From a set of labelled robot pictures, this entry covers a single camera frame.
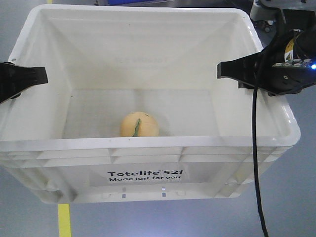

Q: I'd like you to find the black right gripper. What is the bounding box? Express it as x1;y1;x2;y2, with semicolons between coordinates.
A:
216;29;316;96

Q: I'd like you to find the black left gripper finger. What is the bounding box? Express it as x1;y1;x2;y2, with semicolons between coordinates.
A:
0;62;48;103

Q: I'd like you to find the white plastic tote box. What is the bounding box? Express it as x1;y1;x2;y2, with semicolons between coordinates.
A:
0;3;301;204

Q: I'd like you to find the yellow round plush toy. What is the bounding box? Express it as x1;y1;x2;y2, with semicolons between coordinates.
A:
120;112;159;137

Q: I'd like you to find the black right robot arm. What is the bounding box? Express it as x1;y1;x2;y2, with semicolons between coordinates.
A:
217;0;316;96

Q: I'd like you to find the black hanging cable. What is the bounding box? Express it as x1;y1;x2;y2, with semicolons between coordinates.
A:
251;32;270;237

